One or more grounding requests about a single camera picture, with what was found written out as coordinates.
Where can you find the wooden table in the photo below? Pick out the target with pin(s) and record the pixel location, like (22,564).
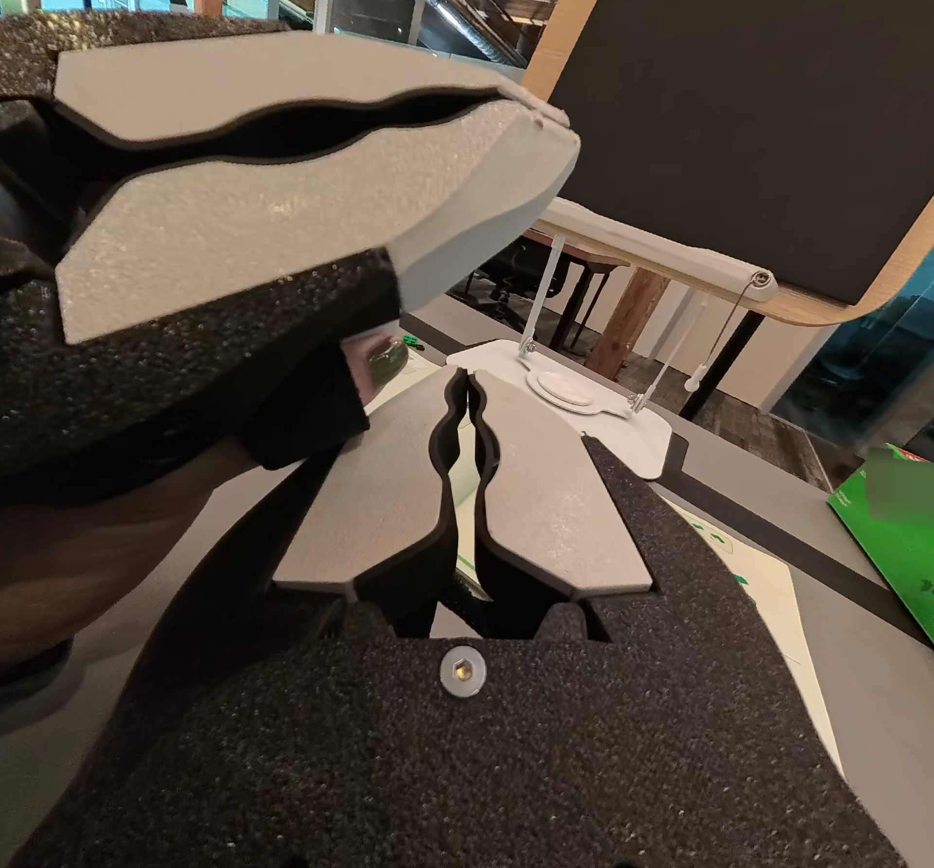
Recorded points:
(627,321)

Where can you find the green toy brick box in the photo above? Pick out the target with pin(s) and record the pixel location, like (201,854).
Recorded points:
(897,576)

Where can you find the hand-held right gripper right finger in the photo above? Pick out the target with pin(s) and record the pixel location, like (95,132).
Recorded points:
(562,496)

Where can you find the grey desk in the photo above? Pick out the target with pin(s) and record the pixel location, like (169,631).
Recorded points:
(744,474)

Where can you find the black office chair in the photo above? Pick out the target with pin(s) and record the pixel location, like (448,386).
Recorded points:
(503,284)

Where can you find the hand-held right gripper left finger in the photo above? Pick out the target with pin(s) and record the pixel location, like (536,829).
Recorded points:
(365,510)

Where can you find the white desk lamp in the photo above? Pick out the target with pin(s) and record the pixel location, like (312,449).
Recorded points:
(642,445)

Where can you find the pile of green bricks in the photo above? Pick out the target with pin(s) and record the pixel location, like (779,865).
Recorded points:
(411,341)

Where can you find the person's left hand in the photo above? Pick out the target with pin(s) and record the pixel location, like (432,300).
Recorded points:
(109,554)

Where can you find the glass office partition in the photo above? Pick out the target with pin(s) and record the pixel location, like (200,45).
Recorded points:
(438,14)

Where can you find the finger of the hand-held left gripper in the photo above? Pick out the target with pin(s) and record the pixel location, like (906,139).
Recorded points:
(255,80)
(292,226)

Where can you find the black panel with wooden rim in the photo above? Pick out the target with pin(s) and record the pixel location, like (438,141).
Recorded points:
(730,117)

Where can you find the brick instruction booklet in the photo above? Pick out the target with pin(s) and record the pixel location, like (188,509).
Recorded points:
(759,627)

